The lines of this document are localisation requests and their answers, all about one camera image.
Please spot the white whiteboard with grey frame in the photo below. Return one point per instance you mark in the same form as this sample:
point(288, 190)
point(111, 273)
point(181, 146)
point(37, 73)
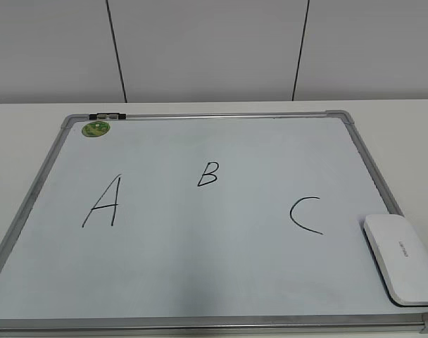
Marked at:
point(202, 223)

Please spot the green round magnet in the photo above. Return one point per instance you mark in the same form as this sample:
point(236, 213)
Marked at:
point(95, 129)

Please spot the black and silver marker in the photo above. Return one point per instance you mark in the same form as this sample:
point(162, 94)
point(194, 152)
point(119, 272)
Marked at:
point(107, 116)

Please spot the white whiteboard eraser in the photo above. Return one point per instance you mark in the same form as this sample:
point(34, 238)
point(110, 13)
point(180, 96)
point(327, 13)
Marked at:
point(401, 257)

